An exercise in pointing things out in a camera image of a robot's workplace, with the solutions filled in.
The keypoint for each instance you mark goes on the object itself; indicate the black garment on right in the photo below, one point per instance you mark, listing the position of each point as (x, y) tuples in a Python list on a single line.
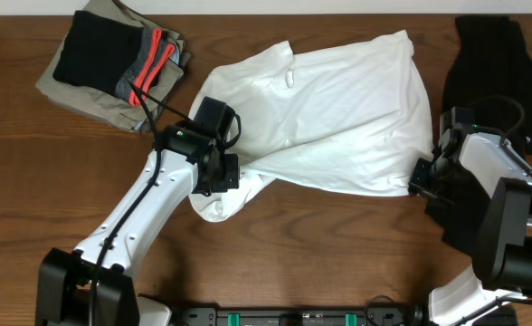
[(492, 75)]

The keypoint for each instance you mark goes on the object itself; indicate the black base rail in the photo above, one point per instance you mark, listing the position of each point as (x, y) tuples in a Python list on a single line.
[(388, 314)]

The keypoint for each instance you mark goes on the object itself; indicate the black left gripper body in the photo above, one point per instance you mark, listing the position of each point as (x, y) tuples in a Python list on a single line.
[(225, 176)]

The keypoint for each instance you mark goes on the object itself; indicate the grey shorts with red trim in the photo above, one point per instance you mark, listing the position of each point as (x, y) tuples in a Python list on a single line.
[(155, 51)]

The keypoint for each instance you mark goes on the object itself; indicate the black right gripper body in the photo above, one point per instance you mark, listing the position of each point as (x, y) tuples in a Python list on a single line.
[(441, 180)]

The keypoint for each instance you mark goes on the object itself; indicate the white printed t-shirt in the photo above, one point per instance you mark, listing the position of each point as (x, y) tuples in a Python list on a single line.
[(351, 119)]

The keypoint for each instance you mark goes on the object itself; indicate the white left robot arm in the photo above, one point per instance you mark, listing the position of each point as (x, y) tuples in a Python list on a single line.
[(94, 283)]

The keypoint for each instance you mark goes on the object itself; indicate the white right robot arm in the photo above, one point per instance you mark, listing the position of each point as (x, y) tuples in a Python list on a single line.
[(501, 263)]

